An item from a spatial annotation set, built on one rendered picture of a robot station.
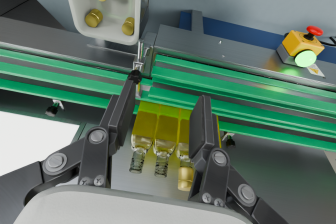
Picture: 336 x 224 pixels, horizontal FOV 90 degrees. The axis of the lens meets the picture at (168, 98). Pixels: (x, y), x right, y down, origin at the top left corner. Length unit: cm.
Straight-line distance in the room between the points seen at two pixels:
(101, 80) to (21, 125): 30
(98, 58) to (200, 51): 30
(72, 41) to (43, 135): 30
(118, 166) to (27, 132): 30
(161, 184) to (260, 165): 37
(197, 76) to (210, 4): 36
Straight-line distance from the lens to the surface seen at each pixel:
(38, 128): 67
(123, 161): 55
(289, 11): 81
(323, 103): 59
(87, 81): 51
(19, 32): 72
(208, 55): 48
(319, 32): 61
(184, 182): 41
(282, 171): 78
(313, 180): 86
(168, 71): 41
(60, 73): 55
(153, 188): 54
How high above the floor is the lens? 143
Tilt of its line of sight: 41 degrees down
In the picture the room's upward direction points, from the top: 172 degrees counter-clockwise
